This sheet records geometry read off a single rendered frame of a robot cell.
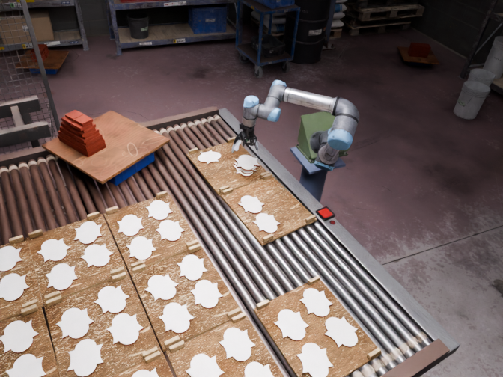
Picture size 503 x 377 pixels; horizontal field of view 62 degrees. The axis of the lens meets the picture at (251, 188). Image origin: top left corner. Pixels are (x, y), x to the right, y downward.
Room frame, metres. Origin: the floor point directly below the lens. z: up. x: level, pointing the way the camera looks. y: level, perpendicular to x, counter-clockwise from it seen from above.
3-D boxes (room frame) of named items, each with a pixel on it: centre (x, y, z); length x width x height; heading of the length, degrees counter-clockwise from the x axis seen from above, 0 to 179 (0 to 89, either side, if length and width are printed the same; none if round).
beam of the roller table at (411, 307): (1.76, -0.30, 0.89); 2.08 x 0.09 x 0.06; 34
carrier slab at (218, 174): (1.95, 0.15, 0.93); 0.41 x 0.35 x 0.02; 35
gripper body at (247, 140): (1.91, 0.04, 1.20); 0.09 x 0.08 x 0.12; 19
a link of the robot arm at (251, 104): (1.91, 0.04, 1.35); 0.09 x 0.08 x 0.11; 73
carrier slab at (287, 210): (1.62, -0.10, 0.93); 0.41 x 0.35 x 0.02; 36
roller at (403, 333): (1.69, -0.20, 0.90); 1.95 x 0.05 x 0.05; 34
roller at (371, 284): (1.72, -0.24, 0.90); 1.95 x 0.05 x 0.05; 34
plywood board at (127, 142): (1.93, 0.85, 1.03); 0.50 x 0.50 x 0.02; 59
